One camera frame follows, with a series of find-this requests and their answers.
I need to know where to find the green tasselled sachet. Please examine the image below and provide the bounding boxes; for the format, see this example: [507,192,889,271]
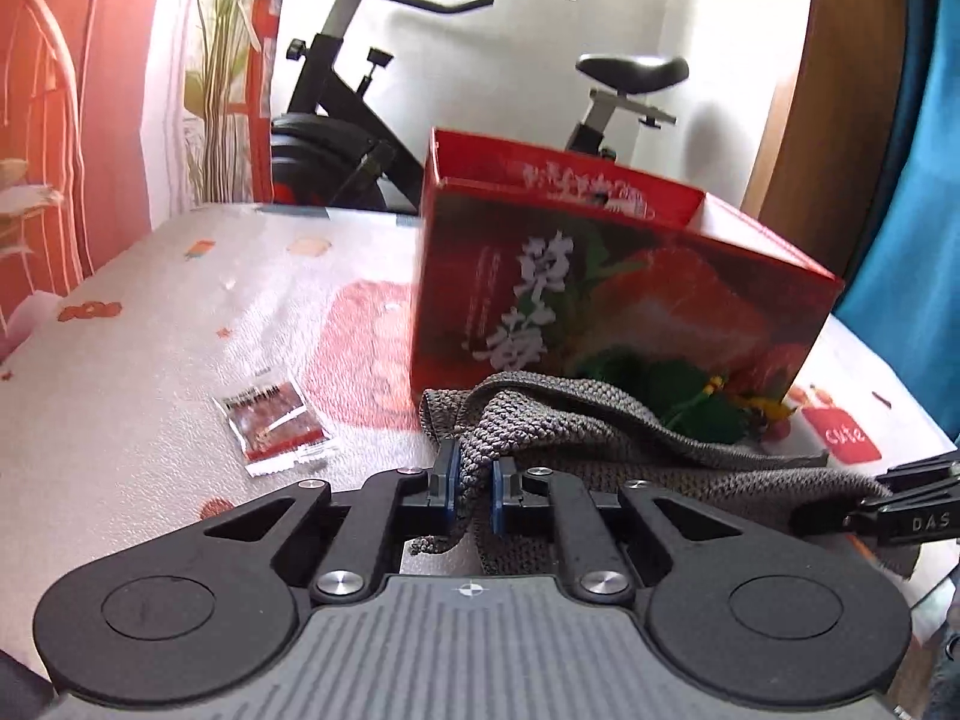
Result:
[664,371,796,445]

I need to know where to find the blue cloth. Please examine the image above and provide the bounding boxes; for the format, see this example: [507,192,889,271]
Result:
[832,0,960,445]

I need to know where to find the clear red snack packet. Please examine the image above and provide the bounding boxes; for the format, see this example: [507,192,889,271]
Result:
[212,364,335,478]

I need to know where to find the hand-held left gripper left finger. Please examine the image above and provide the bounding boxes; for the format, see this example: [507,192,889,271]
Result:
[202,439,462,605]

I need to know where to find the brown wooden board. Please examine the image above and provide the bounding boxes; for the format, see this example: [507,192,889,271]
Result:
[742,0,912,282]

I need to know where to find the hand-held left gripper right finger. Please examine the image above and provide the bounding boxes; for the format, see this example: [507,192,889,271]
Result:
[491,461,743,605]

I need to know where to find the black exercise bike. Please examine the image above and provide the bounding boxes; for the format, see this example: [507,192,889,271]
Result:
[268,0,689,215]

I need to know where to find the red printed cardboard box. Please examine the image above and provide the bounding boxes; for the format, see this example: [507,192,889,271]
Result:
[409,127,845,421]

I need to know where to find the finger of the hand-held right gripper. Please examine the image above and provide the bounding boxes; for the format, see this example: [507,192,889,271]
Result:
[791,499,863,539]
[874,456,960,497]

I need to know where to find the grey knitted cloth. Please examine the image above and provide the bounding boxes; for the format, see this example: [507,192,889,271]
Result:
[405,373,917,578]

